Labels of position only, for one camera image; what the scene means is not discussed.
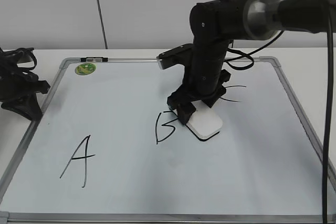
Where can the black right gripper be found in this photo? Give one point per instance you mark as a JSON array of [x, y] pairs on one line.
[[202, 80]]

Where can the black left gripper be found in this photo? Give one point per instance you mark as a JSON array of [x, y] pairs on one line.
[[16, 72]]

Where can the white rectangular board eraser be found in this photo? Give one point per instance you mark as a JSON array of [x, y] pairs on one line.
[[204, 123]]

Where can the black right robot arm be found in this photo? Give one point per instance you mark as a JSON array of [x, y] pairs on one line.
[[216, 23]]

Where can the round green magnet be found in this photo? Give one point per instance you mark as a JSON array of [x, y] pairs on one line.
[[85, 69]]

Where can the white magnetic whiteboard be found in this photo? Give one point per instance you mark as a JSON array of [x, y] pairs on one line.
[[108, 149]]

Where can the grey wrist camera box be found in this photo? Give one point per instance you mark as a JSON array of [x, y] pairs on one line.
[[181, 55]]

